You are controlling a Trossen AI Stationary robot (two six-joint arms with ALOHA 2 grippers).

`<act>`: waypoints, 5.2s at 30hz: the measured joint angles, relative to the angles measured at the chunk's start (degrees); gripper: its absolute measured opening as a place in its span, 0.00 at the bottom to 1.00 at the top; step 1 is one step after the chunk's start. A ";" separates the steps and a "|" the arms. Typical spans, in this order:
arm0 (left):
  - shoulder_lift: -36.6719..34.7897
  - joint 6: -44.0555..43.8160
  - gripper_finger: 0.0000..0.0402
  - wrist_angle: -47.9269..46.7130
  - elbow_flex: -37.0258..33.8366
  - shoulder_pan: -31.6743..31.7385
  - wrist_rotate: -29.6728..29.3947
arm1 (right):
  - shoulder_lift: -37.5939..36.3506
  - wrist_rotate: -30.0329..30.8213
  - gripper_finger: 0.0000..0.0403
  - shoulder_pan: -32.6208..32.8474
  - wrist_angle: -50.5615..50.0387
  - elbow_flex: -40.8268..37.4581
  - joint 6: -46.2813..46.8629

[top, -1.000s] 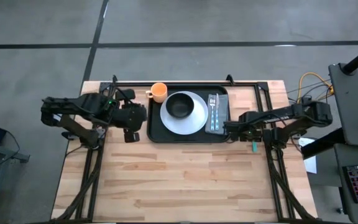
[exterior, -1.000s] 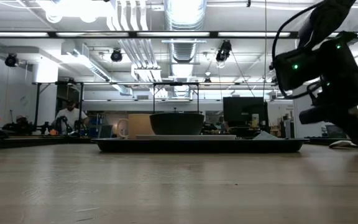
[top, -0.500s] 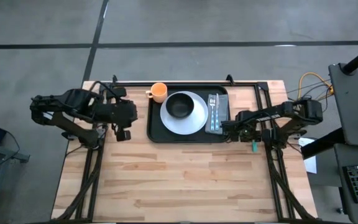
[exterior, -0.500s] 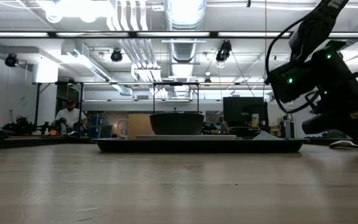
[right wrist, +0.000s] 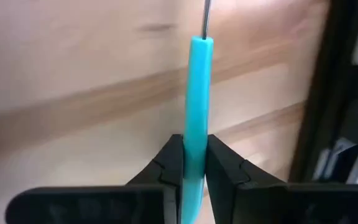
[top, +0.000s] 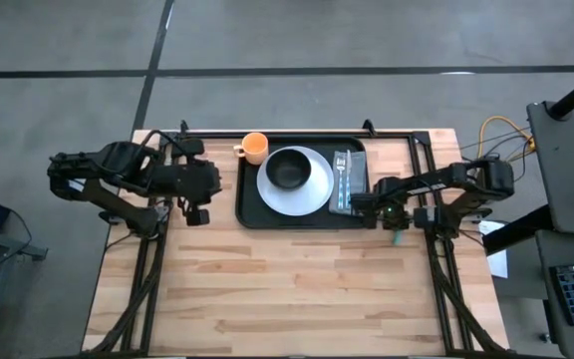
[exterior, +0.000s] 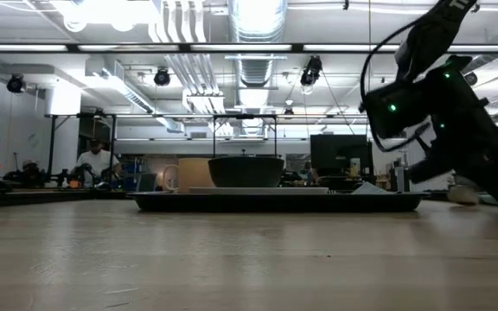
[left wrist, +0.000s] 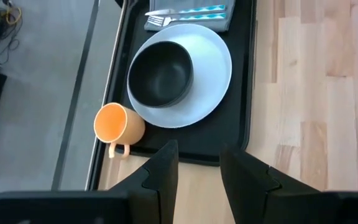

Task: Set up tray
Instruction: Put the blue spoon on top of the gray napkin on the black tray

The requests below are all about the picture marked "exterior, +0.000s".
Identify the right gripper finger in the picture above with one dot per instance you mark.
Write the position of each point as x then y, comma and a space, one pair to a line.
497, 190
430, 169

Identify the white napkin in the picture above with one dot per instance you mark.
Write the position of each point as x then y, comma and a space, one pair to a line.
368, 189

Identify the white round plate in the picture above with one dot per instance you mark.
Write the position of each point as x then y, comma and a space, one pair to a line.
275, 190

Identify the black bowl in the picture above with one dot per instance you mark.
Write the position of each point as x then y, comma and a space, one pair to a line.
245, 173

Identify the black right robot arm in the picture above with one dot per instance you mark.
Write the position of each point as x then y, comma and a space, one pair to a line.
430, 34

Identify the black background robot arm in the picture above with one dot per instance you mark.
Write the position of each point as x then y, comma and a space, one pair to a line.
28, 175

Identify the black rectangular serving tray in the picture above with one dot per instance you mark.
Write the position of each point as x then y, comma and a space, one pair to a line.
275, 203

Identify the black ceiling spotlight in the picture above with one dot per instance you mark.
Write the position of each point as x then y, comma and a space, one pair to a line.
15, 83
161, 77
311, 71
471, 79

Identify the black computer monitor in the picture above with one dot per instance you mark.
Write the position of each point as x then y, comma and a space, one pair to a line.
335, 151

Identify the black overhead light bar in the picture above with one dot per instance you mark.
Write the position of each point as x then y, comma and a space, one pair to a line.
184, 48

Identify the person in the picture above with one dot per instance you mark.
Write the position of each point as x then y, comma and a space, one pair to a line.
97, 160

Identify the white square pillar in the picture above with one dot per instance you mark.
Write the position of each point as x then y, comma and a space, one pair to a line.
63, 99

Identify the black metal frame stand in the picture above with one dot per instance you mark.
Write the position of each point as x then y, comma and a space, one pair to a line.
244, 116
51, 147

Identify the silver ceiling air duct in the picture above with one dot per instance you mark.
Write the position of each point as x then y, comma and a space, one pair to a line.
255, 69

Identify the black table edge rail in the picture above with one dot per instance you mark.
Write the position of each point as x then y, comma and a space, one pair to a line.
37, 198

